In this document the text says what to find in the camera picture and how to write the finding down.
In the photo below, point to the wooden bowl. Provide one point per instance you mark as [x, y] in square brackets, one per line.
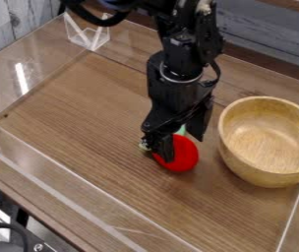
[258, 129]

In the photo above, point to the clear acrylic tray wall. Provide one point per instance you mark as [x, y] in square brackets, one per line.
[76, 208]

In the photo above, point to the clear acrylic corner bracket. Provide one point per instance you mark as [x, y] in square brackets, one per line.
[88, 38]

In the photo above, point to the red plush strawberry toy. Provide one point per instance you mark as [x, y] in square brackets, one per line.
[185, 155]

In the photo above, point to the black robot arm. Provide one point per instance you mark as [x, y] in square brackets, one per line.
[191, 44]

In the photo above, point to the black metal table frame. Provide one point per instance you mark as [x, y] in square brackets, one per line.
[37, 238]

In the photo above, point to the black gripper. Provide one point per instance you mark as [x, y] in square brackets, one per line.
[180, 103]

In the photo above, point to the green rectangular block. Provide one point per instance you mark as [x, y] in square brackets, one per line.
[181, 131]

